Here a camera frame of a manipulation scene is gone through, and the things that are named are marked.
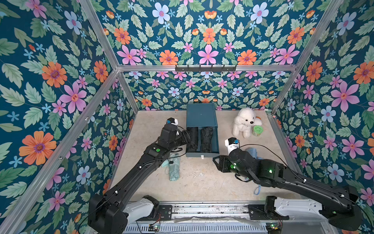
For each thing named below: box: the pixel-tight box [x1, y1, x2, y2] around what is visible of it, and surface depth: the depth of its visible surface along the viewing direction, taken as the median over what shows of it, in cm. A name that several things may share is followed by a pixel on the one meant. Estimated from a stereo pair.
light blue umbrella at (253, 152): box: [245, 147, 263, 160], surface depth 93 cm
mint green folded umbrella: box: [168, 153, 180, 182], surface depth 86 cm
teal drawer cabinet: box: [186, 102, 219, 137], surface depth 90 cm
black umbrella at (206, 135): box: [200, 126, 214, 153], surface depth 82 cm
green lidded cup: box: [251, 125, 263, 137], surface depth 106 cm
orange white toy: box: [253, 116, 263, 127], surface depth 110 cm
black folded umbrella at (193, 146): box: [187, 126, 199, 153], surface depth 84 cm
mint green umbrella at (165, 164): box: [160, 158, 169, 168], surface depth 91 cm
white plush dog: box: [232, 107, 256, 139], surface depth 96 cm
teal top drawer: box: [185, 126, 220, 158], surface depth 82 cm
